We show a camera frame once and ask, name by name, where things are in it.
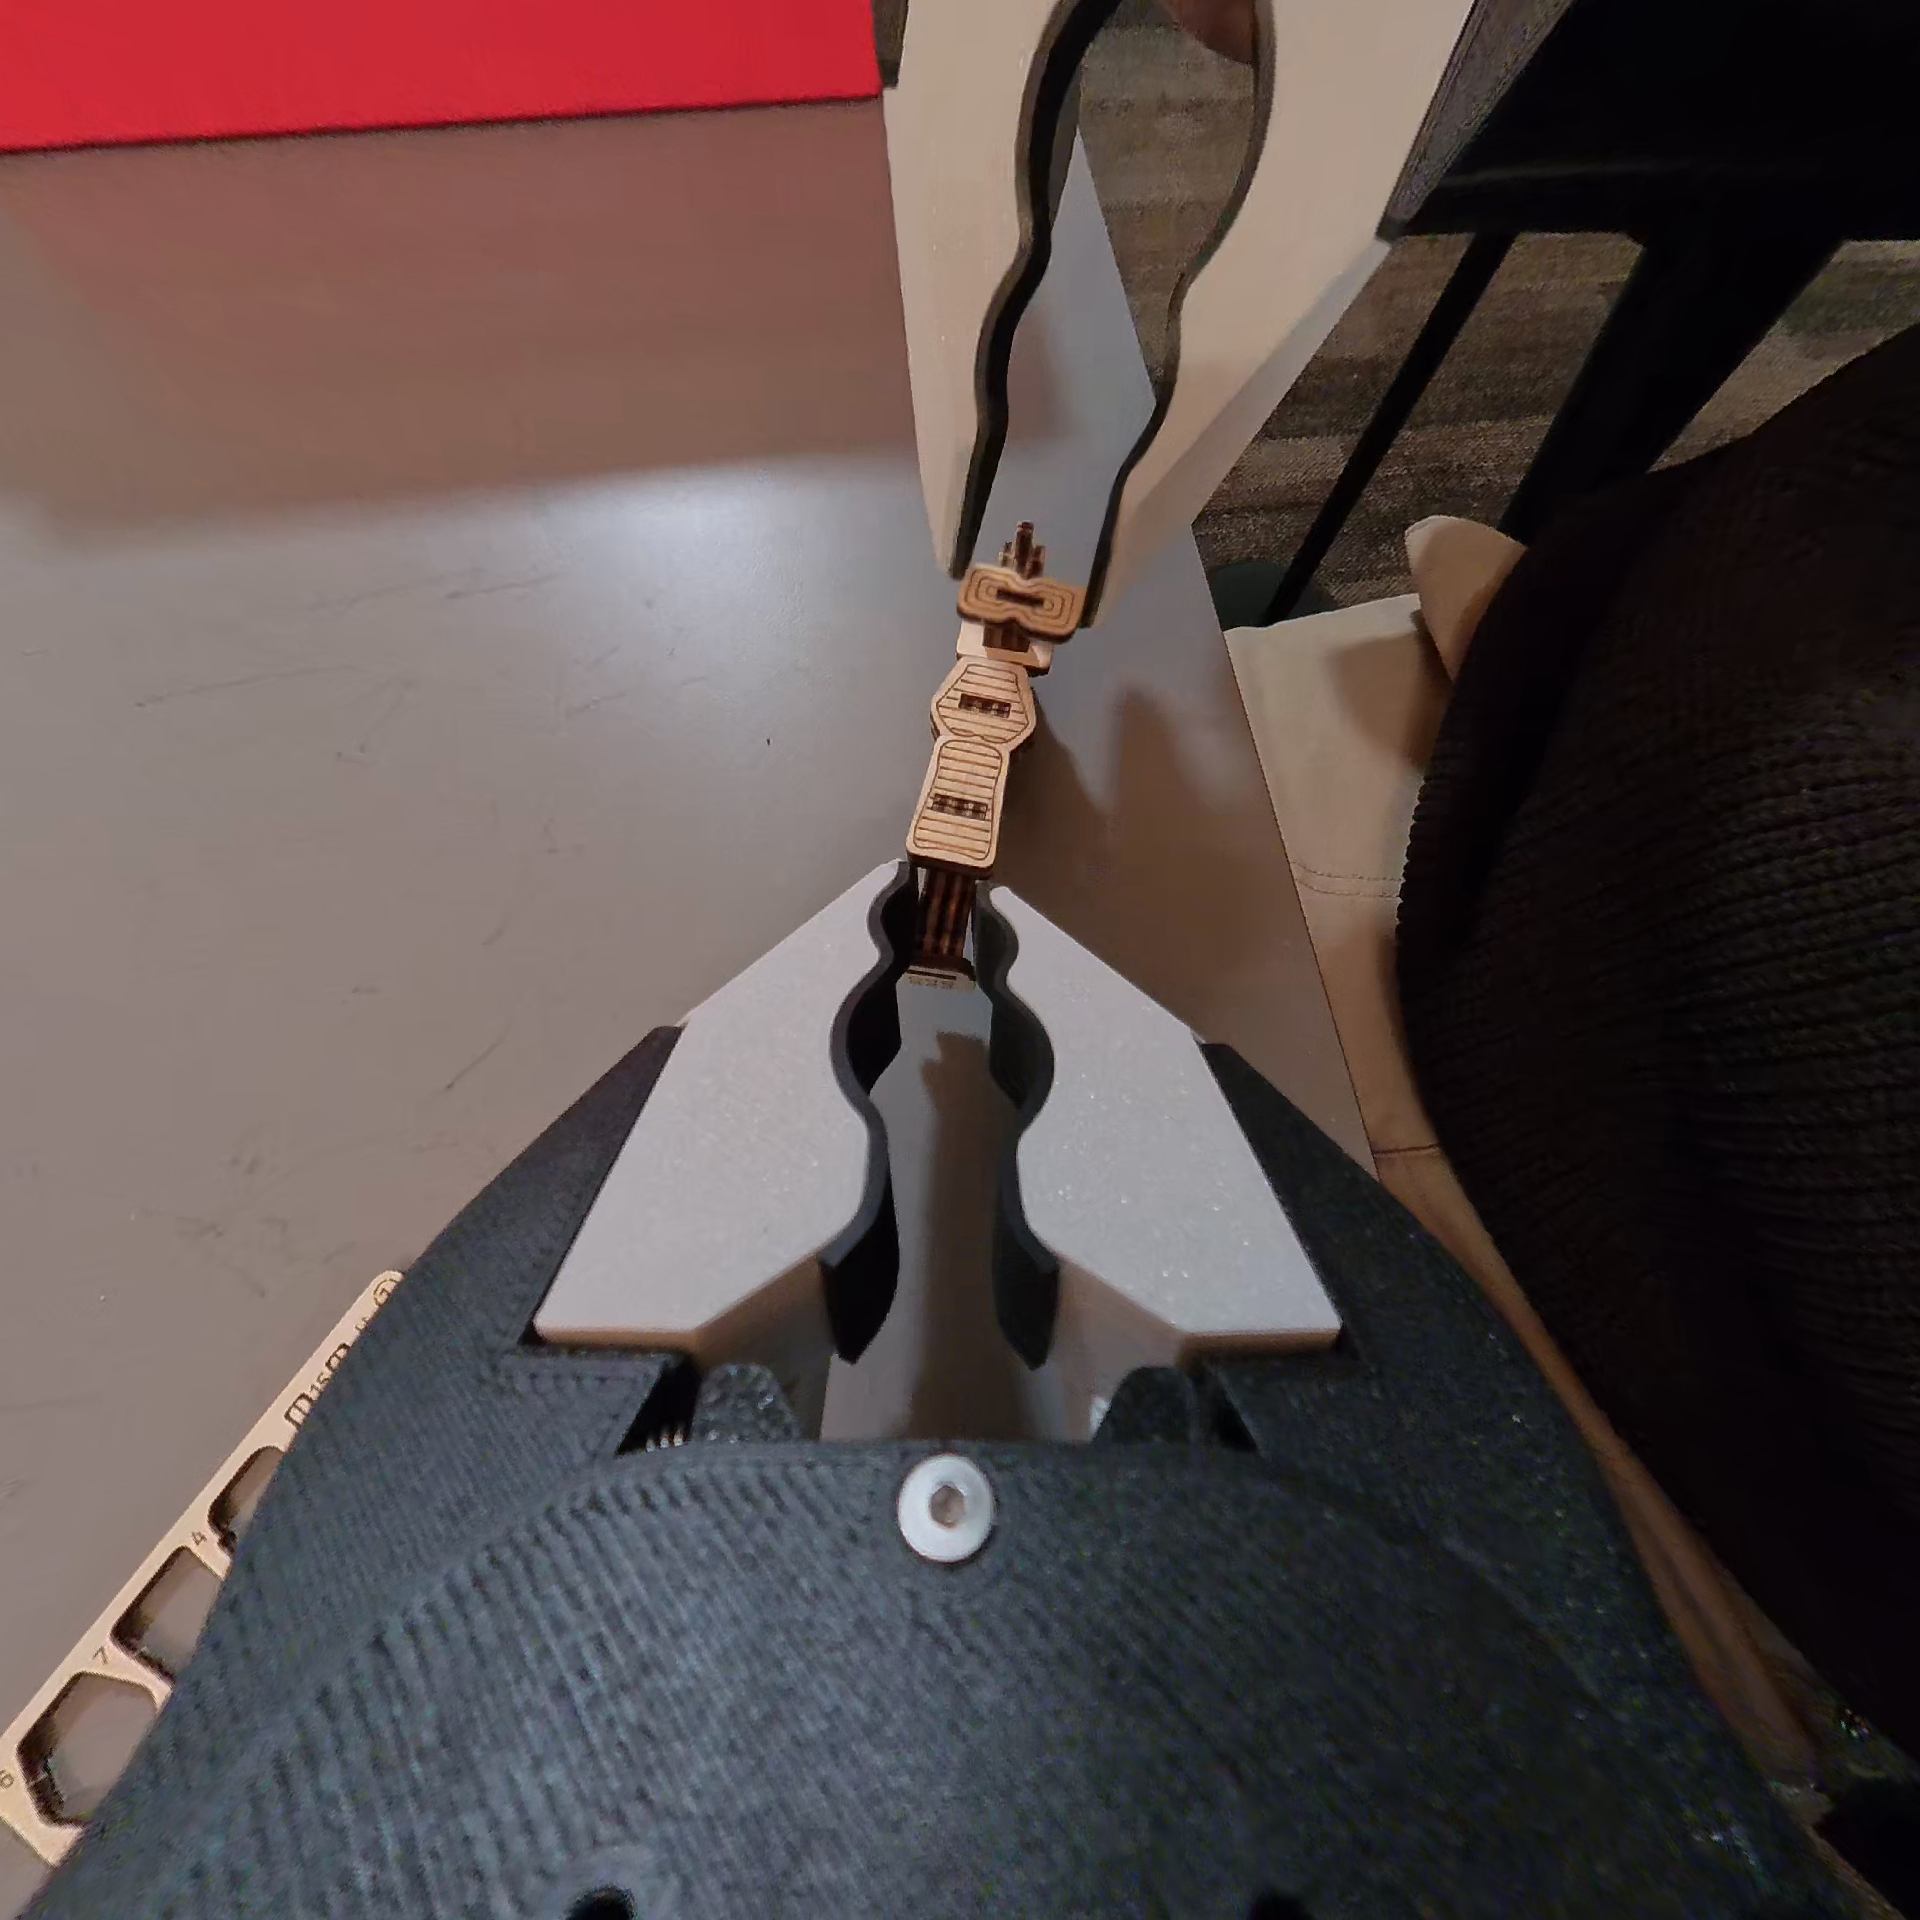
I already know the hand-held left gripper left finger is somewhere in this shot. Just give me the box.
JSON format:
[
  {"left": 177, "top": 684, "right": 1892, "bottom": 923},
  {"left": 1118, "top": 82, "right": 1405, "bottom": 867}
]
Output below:
[{"left": 533, "top": 859, "right": 917, "bottom": 1364}]

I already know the wooden puzzle model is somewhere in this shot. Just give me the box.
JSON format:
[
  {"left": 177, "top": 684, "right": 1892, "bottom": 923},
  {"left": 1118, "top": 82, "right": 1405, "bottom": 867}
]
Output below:
[{"left": 902, "top": 517, "right": 1085, "bottom": 999}]

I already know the wooden puzzle sheet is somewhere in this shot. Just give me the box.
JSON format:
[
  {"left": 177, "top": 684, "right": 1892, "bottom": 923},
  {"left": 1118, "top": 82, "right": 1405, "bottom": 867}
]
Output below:
[{"left": 0, "top": 1270, "right": 406, "bottom": 1870}]

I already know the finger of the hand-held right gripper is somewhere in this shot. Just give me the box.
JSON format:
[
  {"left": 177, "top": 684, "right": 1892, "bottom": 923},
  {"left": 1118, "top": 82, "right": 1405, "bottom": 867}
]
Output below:
[
  {"left": 1078, "top": 0, "right": 1478, "bottom": 623},
  {"left": 884, "top": 0, "right": 1123, "bottom": 582}
]

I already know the black chair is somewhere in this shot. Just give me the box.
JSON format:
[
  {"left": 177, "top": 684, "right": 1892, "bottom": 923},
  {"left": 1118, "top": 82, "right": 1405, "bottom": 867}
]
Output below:
[{"left": 1276, "top": 0, "right": 1920, "bottom": 623}]

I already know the person's black sweater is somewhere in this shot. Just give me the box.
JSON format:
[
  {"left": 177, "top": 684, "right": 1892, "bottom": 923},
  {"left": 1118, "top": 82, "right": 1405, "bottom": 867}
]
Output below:
[{"left": 1393, "top": 359, "right": 1920, "bottom": 1758}]

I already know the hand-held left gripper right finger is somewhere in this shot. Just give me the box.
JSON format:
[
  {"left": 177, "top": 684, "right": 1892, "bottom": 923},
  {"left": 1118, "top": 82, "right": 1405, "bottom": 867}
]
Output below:
[{"left": 976, "top": 885, "right": 1342, "bottom": 1367}]

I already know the grey desk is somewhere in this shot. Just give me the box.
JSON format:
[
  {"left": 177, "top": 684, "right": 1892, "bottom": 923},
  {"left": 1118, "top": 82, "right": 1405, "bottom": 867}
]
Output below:
[{"left": 0, "top": 89, "right": 1374, "bottom": 1729}]

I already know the small wooden puzzle piece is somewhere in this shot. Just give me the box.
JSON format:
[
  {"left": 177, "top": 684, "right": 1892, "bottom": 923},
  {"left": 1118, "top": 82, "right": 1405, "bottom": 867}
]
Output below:
[{"left": 960, "top": 563, "right": 1085, "bottom": 639}]

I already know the red box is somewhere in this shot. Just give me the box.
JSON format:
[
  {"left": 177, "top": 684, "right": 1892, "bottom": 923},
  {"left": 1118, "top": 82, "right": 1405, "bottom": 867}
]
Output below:
[{"left": 0, "top": 0, "right": 886, "bottom": 153}]

